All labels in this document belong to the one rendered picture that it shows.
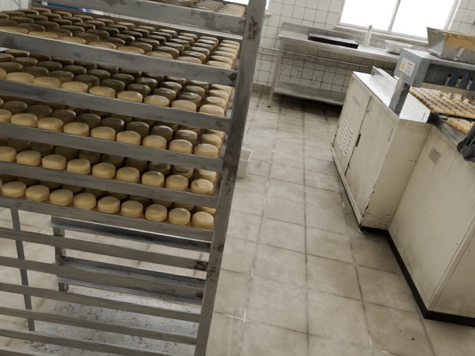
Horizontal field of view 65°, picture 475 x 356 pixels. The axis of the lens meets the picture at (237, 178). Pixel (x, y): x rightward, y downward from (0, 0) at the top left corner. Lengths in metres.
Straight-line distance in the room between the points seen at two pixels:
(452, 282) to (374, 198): 0.72
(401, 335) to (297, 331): 0.52
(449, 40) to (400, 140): 0.57
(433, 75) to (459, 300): 1.21
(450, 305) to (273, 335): 0.91
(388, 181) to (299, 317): 1.04
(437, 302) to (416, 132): 0.94
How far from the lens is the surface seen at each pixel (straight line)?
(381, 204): 2.58
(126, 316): 1.65
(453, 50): 2.42
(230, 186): 0.75
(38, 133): 0.87
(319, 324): 1.97
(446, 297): 2.17
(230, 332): 1.82
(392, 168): 2.47
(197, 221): 0.89
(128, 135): 0.84
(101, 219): 0.91
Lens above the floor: 1.39
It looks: 28 degrees down
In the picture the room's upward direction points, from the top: 10 degrees clockwise
